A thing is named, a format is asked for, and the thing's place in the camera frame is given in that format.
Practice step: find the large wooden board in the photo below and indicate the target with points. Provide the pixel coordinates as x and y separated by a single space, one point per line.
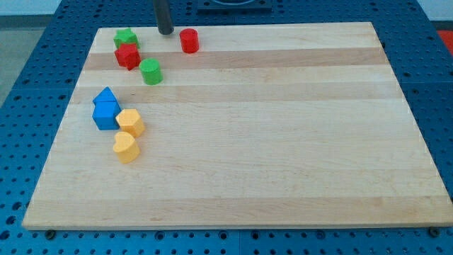
266 126

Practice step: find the green cylinder block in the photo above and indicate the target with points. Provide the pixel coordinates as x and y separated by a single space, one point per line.
151 71

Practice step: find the red cylinder block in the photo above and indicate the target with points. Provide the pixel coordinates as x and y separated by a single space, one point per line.
189 40

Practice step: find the yellow hexagon block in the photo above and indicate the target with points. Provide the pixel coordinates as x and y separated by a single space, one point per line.
130 121

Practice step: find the yellow heart block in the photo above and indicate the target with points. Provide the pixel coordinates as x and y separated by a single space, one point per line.
125 147

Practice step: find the blue cube block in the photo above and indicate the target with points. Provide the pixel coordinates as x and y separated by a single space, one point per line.
104 115

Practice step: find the red star block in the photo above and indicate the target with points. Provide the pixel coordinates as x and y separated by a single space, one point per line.
128 56

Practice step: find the blue triangle block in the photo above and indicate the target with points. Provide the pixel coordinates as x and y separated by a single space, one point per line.
106 95

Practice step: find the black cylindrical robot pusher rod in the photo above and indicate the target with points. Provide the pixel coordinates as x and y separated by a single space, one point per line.
162 14

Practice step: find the green star block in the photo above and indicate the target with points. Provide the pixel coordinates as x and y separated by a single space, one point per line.
125 36

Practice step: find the black bolt front left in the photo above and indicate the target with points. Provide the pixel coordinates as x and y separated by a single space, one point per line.
50 234

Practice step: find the black bolt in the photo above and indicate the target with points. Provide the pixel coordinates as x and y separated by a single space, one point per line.
50 234
434 232

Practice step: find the black bolt front right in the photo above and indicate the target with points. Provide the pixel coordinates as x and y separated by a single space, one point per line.
434 232

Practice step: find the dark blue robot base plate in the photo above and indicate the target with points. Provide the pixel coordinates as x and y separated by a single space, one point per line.
203 6

